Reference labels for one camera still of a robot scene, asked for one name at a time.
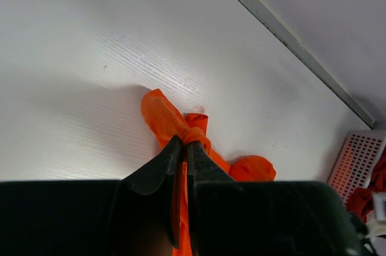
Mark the white plastic basket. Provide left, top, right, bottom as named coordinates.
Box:
left=328, top=130, right=385, bottom=203

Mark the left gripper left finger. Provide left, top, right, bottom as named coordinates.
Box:
left=121, top=135, right=183, bottom=249

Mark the dark red t shirt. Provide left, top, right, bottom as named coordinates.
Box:
left=346, top=152, right=385, bottom=223

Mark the orange t shirt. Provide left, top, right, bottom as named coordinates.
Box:
left=140, top=88, right=277, bottom=256

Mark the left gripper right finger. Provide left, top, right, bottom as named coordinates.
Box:
left=186, top=141, right=235, bottom=255

